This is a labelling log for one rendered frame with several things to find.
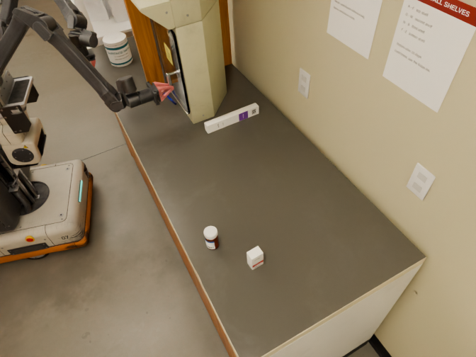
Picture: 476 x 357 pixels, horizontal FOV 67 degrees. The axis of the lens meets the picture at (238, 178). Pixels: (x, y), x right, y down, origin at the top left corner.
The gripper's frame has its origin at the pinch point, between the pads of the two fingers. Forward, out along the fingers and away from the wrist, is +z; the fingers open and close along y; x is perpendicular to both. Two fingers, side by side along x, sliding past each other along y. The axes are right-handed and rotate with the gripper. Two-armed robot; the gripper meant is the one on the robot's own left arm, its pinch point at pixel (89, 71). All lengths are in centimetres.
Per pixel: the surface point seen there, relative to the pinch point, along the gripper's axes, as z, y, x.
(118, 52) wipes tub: 6.3, 18.9, 21.9
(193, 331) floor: 109, -3, -100
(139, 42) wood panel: -11.8, 26.1, -9.0
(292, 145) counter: 14, 66, -82
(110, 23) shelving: 18, 27, 85
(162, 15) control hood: -38, 30, -46
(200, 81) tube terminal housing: -7, 40, -46
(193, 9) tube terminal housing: -37, 42, -46
